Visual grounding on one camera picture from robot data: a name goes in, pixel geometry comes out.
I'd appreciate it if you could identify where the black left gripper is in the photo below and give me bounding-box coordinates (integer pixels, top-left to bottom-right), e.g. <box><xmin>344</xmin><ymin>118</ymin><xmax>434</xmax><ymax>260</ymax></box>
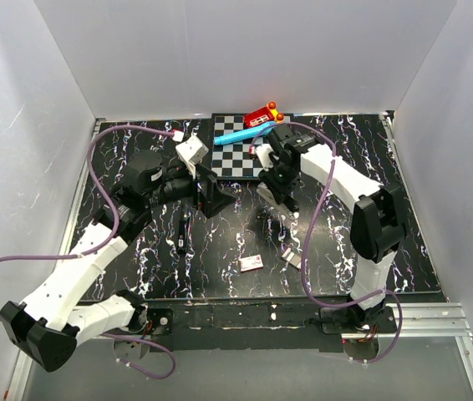
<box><xmin>145</xmin><ymin>161</ymin><xmax>237</xmax><ymax>217</ymax></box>

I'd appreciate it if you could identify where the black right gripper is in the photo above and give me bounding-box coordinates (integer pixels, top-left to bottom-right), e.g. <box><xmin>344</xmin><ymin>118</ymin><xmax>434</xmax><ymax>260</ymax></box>
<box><xmin>257</xmin><ymin>159</ymin><xmax>301</xmax><ymax>205</ymax></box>

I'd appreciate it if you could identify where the black silver stapler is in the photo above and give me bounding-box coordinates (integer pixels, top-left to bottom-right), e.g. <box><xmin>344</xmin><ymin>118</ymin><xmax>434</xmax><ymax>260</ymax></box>
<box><xmin>256</xmin><ymin>183</ymin><xmax>299</xmax><ymax>221</ymax></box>

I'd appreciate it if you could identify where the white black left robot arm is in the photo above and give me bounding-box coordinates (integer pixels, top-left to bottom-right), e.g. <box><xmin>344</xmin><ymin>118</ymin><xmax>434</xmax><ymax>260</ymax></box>
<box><xmin>0</xmin><ymin>150</ymin><xmax>237</xmax><ymax>372</ymax></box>

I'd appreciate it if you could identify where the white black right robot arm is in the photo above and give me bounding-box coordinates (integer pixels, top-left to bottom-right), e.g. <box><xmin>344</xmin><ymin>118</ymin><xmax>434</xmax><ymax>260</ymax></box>
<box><xmin>250</xmin><ymin>123</ymin><xmax>408</xmax><ymax>332</ymax></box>

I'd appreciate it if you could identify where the black white chessboard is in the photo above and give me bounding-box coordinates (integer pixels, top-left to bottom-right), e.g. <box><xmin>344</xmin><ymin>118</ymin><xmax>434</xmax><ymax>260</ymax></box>
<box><xmin>211</xmin><ymin>114</ymin><xmax>262</xmax><ymax>180</ymax></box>

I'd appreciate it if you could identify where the black marker pen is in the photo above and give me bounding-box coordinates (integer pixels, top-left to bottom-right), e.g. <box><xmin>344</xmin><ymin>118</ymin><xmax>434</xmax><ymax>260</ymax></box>
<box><xmin>176</xmin><ymin>205</ymin><xmax>191</xmax><ymax>255</ymax></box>

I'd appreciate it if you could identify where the red white staple box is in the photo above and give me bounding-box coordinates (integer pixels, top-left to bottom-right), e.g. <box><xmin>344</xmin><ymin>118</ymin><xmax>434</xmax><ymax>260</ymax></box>
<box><xmin>239</xmin><ymin>255</ymin><xmax>263</xmax><ymax>272</ymax></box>

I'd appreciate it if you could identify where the red yellow toy bus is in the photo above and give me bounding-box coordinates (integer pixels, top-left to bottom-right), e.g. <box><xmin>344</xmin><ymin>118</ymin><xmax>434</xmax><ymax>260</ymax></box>
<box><xmin>243</xmin><ymin>101</ymin><xmax>285</xmax><ymax>129</ymax></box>

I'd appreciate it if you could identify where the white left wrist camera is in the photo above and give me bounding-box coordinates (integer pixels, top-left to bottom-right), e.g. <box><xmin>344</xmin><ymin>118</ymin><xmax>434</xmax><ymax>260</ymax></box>
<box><xmin>175</xmin><ymin>136</ymin><xmax>209</xmax><ymax>179</ymax></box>

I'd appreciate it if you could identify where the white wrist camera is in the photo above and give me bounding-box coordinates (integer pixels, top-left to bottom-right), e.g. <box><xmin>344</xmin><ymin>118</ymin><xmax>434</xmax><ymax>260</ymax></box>
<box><xmin>175</xmin><ymin>136</ymin><xmax>209</xmax><ymax>179</ymax></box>
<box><xmin>251</xmin><ymin>144</ymin><xmax>279</xmax><ymax>171</ymax></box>

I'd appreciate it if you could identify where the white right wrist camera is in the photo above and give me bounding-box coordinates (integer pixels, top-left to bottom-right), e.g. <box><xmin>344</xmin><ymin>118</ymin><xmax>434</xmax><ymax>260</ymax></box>
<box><xmin>251</xmin><ymin>144</ymin><xmax>279</xmax><ymax>171</ymax></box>

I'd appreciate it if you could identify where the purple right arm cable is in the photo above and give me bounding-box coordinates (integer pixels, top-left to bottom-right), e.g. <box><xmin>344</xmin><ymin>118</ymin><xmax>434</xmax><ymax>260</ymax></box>
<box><xmin>251</xmin><ymin>121</ymin><xmax>403</xmax><ymax>364</ymax></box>

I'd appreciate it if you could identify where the aluminium rail frame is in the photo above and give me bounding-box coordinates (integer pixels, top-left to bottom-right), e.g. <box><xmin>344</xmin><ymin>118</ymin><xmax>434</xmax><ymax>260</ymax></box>
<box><xmin>6</xmin><ymin>110</ymin><xmax>473</xmax><ymax>401</ymax></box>

